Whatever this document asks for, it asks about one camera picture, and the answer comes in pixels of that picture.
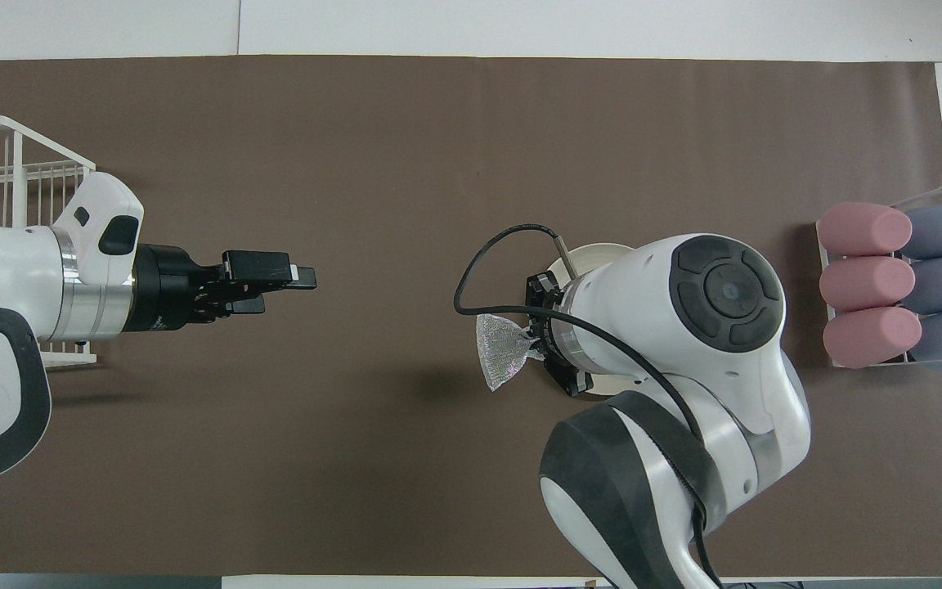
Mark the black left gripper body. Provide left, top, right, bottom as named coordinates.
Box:
left=123, top=244, right=227, bottom=335

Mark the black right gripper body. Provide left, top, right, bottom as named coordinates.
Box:
left=524, top=270, right=594, bottom=399

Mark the silver mesh sponge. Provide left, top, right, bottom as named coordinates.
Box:
left=475, top=312, right=546, bottom=392

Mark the cream round plate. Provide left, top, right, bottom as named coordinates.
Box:
left=549, top=242, right=644, bottom=399

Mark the brown table mat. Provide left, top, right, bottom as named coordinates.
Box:
left=0, top=56, right=942, bottom=578

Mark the pink cup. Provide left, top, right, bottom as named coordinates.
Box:
left=817, top=202, right=913, bottom=256
left=819, top=256, right=916, bottom=312
left=823, top=307, right=923, bottom=370

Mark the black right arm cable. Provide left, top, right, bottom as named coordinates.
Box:
left=453, top=225, right=725, bottom=589

